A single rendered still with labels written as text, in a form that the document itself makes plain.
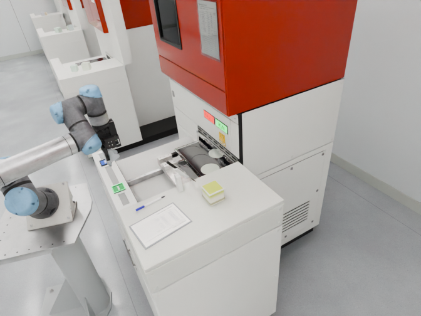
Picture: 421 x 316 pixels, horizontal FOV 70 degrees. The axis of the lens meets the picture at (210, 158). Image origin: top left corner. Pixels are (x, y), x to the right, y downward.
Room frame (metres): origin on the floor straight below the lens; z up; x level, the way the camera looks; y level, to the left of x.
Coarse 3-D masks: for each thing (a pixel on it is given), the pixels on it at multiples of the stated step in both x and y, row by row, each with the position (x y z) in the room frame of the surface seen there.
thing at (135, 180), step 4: (180, 164) 1.43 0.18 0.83; (184, 164) 1.44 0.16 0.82; (160, 168) 1.39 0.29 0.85; (148, 172) 1.36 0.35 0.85; (152, 172) 1.36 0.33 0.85; (156, 172) 1.37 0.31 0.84; (160, 172) 1.38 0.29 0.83; (164, 172) 1.39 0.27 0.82; (140, 176) 1.33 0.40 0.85; (144, 176) 1.34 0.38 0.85; (148, 176) 1.35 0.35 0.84; (152, 176) 1.35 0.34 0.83; (128, 180) 1.31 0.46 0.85; (132, 180) 1.31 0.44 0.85; (136, 180) 1.31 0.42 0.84; (140, 180) 1.32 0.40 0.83; (144, 180) 1.33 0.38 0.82; (128, 184) 1.29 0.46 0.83; (132, 184) 1.30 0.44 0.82
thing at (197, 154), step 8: (192, 144) 1.53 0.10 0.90; (200, 144) 1.53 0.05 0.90; (208, 144) 1.52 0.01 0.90; (184, 152) 1.46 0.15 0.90; (192, 152) 1.45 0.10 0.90; (200, 152) 1.44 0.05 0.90; (208, 152) 1.43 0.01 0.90; (192, 160) 1.37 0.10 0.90; (200, 160) 1.36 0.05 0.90; (208, 160) 1.36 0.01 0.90; (216, 160) 1.35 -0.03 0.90; (224, 160) 1.34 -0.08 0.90; (200, 168) 1.29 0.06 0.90
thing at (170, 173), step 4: (160, 164) 1.39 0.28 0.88; (172, 168) 1.34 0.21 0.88; (168, 172) 1.30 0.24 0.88; (172, 172) 1.30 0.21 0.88; (176, 172) 1.30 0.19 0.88; (168, 176) 1.29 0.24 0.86; (172, 176) 1.27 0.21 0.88; (172, 180) 1.24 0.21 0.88; (184, 180) 1.22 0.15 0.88; (188, 180) 1.22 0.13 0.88
